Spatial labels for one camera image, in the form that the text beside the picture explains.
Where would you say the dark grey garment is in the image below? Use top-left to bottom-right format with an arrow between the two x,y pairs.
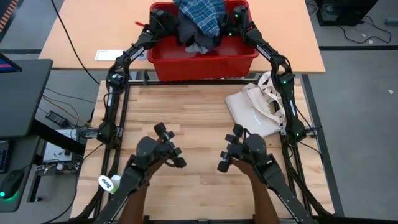
176,12 -> 223,51

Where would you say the blue plaid garment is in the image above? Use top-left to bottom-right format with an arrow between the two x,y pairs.
173,0 -> 226,39

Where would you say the person's left forearm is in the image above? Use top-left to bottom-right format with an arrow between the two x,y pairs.
117,174 -> 156,224

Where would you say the person's right forearm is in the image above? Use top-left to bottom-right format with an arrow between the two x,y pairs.
248,172 -> 281,224

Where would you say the red plastic laundry bin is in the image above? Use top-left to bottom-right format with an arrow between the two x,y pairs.
146,1 -> 261,83

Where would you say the white flat rectangular device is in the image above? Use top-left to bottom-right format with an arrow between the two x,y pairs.
94,49 -> 125,62

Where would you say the tan wooden desk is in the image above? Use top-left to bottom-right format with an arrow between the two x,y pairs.
39,0 -> 326,75

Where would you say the beige canvas tote bag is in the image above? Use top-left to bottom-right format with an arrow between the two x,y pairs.
224,71 -> 289,139

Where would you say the black computer tower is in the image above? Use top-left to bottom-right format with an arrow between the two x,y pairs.
315,0 -> 379,27

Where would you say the person's left hand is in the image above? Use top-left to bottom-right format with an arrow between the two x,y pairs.
148,156 -> 171,180

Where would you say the person's hand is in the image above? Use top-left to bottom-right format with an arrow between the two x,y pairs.
229,156 -> 259,180
148,156 -> 171,180

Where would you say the black power adapter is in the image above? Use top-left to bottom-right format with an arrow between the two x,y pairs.
45,110 -> 69,127

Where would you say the person's right hand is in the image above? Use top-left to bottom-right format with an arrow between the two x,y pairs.
229,156 -> 259,180

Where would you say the black device with orange stripes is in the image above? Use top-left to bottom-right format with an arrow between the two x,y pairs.
0,0 -> 20,34

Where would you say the monitor with coloured screen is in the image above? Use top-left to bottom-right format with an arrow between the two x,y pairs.
0,52 -> 23,74

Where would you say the black side desk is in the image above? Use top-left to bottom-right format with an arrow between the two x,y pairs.
0,58 -> 54,138

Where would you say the white electronics board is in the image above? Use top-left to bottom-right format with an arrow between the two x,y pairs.
41,129 -> 86,175

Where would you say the black keyboard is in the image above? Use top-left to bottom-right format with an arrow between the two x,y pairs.
0,139 -> 12,174

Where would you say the black computer mouse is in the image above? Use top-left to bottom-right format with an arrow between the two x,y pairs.
0,169 -> 25,200

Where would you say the black aluminium table frame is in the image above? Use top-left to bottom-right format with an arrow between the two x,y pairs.
70,79 -> 336,224

